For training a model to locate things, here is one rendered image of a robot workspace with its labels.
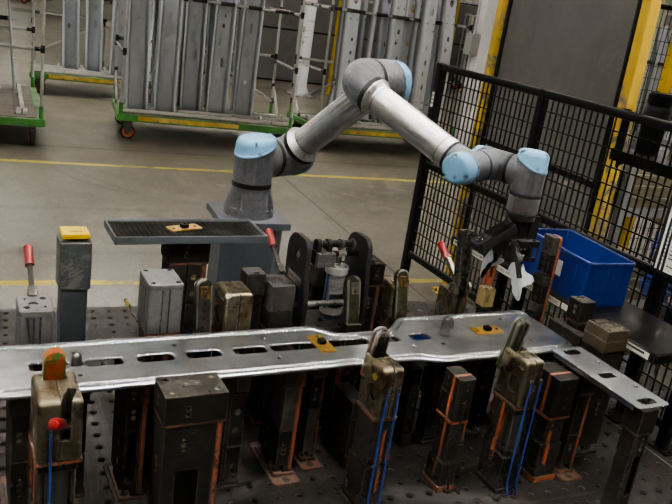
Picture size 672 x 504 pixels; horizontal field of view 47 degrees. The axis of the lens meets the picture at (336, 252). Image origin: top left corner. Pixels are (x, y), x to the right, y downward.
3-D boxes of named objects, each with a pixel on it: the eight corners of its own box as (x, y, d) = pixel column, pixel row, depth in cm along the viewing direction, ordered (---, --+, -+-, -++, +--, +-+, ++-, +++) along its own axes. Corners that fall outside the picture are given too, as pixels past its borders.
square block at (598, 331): (574, 457, 201) (609, 332, 190) (553, 440, 208) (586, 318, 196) (596, 453, 205) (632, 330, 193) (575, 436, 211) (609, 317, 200)
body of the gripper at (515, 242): (535, 264, 189) (547, 218, 186) (508, 265, 186) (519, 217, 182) (516, 254, 196) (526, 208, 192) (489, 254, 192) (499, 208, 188)
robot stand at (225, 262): (195, 321, 246) (206, 201, 233) (257, 320, 254) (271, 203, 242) (209, 351, 228) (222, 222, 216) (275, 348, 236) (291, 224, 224)
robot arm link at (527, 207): (522, 200, 180) (501, 190, 187) (518, 218, 182) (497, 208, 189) (547, 200, 184) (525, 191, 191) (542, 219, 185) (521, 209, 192)
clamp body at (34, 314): (9, 470, 163) (11, 315, 152) (5, 441, 173) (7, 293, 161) (57, 463, 168) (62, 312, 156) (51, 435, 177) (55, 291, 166)
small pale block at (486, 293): (459, 409, 216) (486, 289, 205) (452, 403, 219) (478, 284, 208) (469, 408, 218) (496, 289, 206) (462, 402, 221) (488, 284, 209)
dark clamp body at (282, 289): (251, 433, 190) (269, 290, 178) (233, 406, 201) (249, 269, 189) (291, 428, 195) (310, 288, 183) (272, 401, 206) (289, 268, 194)
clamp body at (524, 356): (492, 502, 178) (525, 367, 167) (463, 472, 188) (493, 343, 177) (523, 495, 182) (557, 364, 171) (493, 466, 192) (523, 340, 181)
